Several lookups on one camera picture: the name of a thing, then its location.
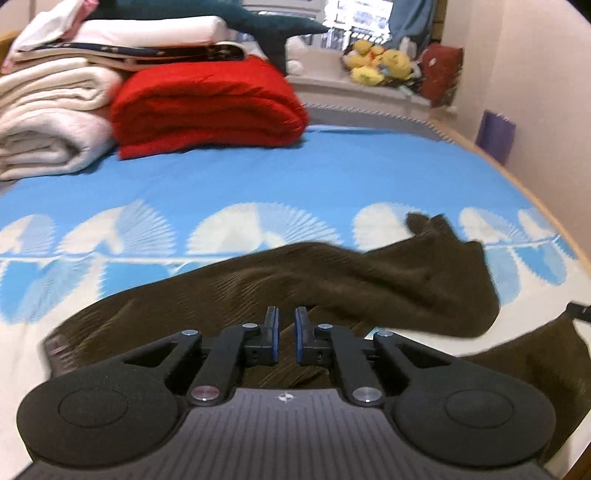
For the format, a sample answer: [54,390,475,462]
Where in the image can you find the red cushion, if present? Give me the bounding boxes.
[418,44,464,108]

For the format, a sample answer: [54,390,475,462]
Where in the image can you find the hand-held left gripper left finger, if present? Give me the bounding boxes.
[122,306,281,408]

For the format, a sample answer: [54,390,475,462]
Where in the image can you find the white and pink folded cloth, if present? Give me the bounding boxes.
[9,0,100,51]

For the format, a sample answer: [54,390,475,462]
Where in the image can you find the blue white printed bedsheet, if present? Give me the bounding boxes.
[0,104,591,480]

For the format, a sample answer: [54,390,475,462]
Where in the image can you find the window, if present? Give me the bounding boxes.
[323,0,393,49]

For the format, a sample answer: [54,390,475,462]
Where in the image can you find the blue curtain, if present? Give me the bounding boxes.
[388,0,437,51]

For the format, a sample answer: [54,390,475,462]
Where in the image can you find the brown corduroy pants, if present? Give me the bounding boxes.
[39,212,591,467]

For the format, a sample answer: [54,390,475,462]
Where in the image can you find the dark teal shark plush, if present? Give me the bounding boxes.
[85,0,331,75]

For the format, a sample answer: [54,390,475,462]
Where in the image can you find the yellow plush toy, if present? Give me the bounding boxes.
[349,65,386,87]
[381,47,415,80]
[344,39,384,68]

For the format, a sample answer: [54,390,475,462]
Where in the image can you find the red folded blanket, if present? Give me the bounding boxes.
[109,54,310,161]

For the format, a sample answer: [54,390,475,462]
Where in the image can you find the white plush toy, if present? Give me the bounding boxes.
[284,37,315,77]

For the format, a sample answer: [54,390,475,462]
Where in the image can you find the white window sill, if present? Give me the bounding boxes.
[286,74,435,109]

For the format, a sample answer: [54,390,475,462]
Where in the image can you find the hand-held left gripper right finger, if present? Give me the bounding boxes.
[294,306,445,408]

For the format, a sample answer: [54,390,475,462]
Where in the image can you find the cream folded blanket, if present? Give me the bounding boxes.
[0,58,124,182]

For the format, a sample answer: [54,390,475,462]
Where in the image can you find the white folded pillow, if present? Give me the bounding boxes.
[74,15,232,48]

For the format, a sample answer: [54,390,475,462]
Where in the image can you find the folded quilt with navy trim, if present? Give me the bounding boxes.
[9,41,247,72]

